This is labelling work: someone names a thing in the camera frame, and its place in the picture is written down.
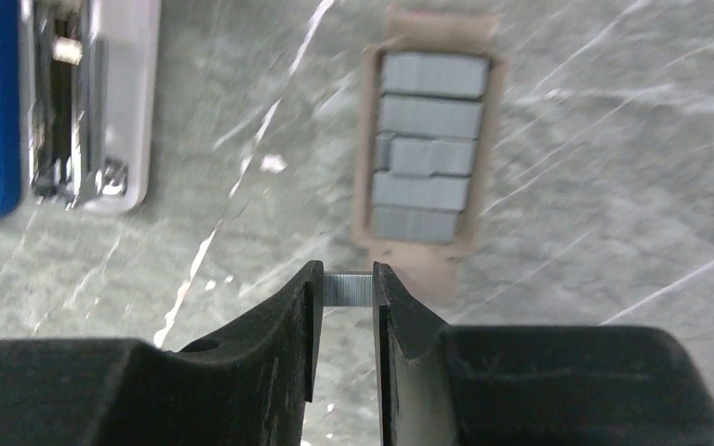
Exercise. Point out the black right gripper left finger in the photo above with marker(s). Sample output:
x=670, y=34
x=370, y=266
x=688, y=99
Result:
x=247, y=383

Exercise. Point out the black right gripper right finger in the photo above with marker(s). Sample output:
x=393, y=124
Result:
x=446, y=384

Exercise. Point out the brown cardboard staple tray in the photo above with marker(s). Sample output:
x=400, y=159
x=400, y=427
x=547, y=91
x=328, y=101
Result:
x=429, y=270

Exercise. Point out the single grey staple strip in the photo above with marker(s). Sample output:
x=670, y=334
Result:
x=348, y=289

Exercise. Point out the grey staple strips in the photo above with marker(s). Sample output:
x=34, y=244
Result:
x=429, y=119

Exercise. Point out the beige white stapler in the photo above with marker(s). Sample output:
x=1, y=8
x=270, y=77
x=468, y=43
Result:
x=87, y=84

